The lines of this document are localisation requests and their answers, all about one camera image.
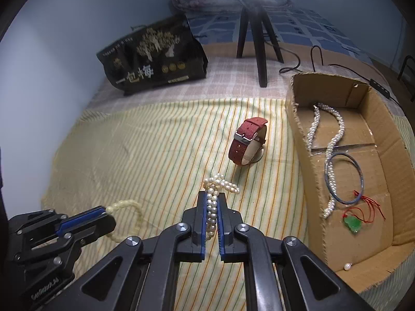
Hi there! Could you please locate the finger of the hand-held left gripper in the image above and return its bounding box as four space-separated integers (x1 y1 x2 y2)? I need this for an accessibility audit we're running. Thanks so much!
57 206 108 234
65 213 116 245

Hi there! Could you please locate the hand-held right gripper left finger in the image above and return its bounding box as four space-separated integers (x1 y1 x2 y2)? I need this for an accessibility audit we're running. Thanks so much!
42 190 208 311

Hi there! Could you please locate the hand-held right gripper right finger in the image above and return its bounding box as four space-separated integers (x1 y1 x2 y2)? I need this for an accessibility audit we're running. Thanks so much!
218 192 373 311

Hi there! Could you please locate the white pearl bracelet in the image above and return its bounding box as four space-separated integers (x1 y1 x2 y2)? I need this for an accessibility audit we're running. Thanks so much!
203 173 240 242

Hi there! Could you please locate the cream bead bracelet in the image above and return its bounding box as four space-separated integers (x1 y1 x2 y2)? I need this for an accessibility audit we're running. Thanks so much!
103 200 144 243

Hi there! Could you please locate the green pendant with red cord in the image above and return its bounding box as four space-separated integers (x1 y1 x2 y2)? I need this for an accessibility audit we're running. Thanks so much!
343 190 386 235

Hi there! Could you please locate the long pearl necklace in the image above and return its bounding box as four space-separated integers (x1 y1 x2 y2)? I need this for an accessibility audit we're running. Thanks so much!
306 103 345 219

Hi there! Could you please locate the dark thin bangle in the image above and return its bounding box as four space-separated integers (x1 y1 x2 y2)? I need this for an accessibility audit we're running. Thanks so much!
324 152 364 205

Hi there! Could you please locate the cardboard box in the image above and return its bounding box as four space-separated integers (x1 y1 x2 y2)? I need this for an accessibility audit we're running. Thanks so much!
285 72 410 294

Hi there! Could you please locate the yellow striped sheet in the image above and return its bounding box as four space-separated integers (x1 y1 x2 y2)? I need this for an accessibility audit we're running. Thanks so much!
40 97 415 311

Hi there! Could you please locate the checked blanket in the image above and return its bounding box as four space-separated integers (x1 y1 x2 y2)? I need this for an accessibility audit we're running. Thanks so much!
87 40 406 120

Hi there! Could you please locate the black snack bag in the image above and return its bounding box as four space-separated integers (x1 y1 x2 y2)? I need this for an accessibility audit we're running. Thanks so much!
96 15 209 97

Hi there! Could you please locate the black tripod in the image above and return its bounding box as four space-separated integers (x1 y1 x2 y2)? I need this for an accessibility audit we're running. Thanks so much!
236 0 284 88

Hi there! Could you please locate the blue patterned bedsheet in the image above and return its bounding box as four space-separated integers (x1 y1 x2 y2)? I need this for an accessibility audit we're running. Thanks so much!
188 6 357 55

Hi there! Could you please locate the black metal floor rack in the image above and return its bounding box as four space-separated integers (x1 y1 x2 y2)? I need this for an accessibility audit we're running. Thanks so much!
397 55 415 101

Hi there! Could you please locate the red strap watch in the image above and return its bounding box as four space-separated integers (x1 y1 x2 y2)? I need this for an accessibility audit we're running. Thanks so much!
229 117 269 166

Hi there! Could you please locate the black power cable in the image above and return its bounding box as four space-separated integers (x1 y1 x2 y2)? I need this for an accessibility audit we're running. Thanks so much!
279 45 403 104

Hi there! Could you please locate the black cable remote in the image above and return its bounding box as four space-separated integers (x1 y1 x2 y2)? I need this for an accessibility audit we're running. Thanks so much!
370 78 391 99

